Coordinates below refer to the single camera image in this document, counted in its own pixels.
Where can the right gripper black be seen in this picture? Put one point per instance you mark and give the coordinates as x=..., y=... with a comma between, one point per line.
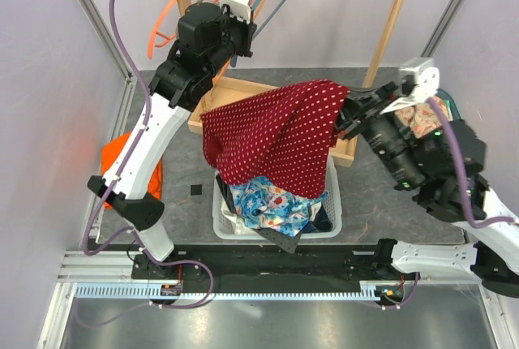
x=362, y=102

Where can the teal plastic basket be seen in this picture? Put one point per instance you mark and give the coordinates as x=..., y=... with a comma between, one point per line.
x=451, y=106

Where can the orange cloth on floor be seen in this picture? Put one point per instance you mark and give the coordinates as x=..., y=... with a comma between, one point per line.
x=109, y=158

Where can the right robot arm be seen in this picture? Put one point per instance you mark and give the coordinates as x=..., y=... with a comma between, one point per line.
x=444, y=167

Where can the small black square tile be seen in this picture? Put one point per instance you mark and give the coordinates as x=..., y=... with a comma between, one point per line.
x=196, y=189

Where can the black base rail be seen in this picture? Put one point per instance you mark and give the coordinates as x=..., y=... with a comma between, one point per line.
x=255, y=269

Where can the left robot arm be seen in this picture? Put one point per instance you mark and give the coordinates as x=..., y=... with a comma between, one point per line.
x=208, y=36

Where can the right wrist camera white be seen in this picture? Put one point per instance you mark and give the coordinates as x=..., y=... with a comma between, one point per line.
x=420, y=80

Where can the peach patterned garment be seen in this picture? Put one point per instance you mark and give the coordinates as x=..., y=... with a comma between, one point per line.
x=420, y=119

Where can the white plastic basket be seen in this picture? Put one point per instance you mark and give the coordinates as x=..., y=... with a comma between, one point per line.
x=226, y=229

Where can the white pleated skirt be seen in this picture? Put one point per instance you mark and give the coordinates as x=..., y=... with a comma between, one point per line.
x=237, y=223

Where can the red polka dot garment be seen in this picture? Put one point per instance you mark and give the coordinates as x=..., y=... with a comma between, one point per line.
x=284, y=135

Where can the blue floral garment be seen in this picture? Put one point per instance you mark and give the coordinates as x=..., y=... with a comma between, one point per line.
x=263, y=205

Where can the blue denim skirt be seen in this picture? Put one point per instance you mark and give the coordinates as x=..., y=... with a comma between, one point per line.
x=319, y=220

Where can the black dotted garment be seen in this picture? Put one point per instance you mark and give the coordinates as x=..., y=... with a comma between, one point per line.
x=285, y=242

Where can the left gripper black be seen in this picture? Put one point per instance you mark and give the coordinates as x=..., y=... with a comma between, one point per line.
x=249, y=30

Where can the orange plastic hanger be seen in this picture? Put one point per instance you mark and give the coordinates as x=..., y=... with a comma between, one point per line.
x=164, y=31

